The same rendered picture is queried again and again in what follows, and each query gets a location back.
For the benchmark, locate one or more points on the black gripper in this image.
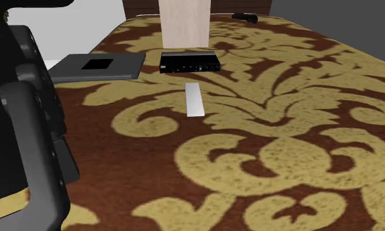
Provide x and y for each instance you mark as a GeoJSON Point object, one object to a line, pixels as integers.
{"type": "Point", "coordinates": [2, 134]}

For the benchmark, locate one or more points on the grey flat pad, black square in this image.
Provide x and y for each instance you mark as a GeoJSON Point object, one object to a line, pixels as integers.
{"type": "Point", "coordinates": [122, 68]}

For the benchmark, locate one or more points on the white remote control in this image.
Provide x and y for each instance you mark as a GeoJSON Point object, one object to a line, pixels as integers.
{"type": "Point", "coordinates": [194, 100]}

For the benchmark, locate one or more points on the black electronic box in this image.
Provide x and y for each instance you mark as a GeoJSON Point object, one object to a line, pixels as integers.
{"type": "Point", "coordinates": [189, 60]}

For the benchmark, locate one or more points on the pale wooden robot stand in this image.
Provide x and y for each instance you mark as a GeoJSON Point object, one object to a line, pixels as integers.
{"type": "Point", "coordinates": [184, 24]}

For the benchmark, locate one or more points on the bed with brown patterned cover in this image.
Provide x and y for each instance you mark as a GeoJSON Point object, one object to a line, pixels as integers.
{"type": "Point", "coordinates": [250, 134]}

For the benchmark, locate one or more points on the small black object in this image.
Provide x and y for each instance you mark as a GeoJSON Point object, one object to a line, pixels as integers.
{"type": "Point", "coordinates": [246, 17]}

